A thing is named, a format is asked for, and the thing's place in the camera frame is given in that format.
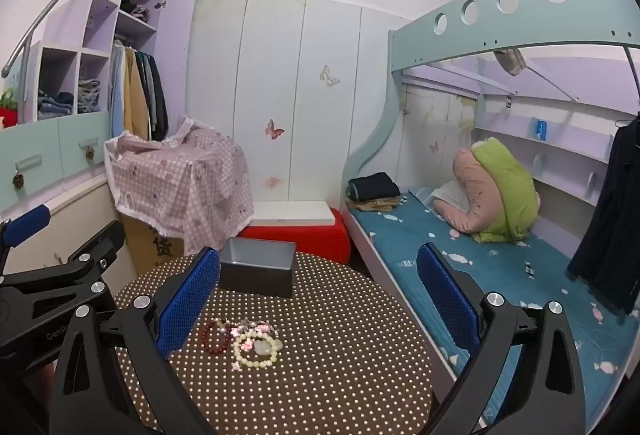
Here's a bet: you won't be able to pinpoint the purple wall shelves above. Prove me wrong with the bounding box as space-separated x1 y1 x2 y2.
472 57 640 210

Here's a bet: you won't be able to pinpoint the cardboard box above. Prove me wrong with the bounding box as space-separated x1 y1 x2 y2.
122 210 186 276

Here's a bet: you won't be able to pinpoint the tan folded clothes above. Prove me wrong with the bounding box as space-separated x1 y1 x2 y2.
350 196 406 214

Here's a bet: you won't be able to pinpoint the cream low cabinet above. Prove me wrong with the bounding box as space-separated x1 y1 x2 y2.
0 180 138 296

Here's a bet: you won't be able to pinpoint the green blanket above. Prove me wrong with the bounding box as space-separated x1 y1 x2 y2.
470 137 541 243

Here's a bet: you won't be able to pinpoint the red ottoman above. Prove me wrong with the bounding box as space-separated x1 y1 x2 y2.
237 209 351 266

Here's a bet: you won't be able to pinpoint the light blue hanging garment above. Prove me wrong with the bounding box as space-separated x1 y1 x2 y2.
109 44 126 138

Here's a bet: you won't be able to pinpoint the teal drawer cabinet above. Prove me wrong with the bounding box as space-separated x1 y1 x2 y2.
0 110 113 213

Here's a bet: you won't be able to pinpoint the tan hanging garment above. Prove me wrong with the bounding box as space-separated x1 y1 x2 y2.
122 47 151 140

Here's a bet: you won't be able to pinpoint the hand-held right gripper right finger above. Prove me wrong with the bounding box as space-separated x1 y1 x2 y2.
416 242 587 435

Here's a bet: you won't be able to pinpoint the grey hanging bag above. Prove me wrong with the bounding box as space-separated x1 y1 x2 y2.
492 47 527 76

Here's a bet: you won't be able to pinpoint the dark hanging clothes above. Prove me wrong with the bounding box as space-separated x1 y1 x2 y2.
137 51 170 142

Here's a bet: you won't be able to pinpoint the teal bunk bed frame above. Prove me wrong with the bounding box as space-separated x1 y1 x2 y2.
341 0 640 431

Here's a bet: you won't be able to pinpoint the pale yellow bead bracelet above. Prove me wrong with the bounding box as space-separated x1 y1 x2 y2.
233 332 284 370

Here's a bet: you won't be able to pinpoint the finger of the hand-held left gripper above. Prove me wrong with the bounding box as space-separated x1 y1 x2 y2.
0 205 52 266
0 220 126 298

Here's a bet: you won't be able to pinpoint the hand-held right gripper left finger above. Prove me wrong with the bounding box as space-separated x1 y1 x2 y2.
50 246 222 435

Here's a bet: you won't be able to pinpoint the folded striped clothes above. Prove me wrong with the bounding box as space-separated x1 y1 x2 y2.
77 80 101 113

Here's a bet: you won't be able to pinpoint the pink checked cloth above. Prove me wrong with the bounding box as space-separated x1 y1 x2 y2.
104 115 256 258

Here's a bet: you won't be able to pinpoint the folded jeans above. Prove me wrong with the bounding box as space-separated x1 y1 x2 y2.
37 90 76 118

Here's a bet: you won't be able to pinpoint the purple stair shelf unit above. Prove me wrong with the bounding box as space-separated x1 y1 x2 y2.
17 0 168 126

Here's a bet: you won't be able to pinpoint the dark red bead bracelet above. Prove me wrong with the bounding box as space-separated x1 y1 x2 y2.
201 321 233 356

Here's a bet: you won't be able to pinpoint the white wardrobe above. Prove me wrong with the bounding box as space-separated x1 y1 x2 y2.
187 0 426 216

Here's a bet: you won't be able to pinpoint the pink pillow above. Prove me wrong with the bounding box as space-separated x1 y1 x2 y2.
432 149 501 236

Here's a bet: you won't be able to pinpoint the white pillow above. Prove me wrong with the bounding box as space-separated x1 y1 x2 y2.
432 180 468 216

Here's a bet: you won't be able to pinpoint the dark folded clothes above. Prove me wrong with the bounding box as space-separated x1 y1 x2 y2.
347 172 402 203

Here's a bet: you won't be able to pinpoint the brown polka dot tablecloth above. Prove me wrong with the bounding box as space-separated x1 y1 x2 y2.
112 251 435 435

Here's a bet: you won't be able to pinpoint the green plant in red pot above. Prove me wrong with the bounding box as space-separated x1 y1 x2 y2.
0 89 19 128

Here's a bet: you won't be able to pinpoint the white board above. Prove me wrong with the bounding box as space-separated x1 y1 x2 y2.
250 201 337 227

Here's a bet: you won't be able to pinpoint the silver metal tin box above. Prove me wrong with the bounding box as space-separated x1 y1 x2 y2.
219 237 297 298

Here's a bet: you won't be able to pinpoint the dark hanging garment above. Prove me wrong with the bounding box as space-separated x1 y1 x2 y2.
566 112 640 316

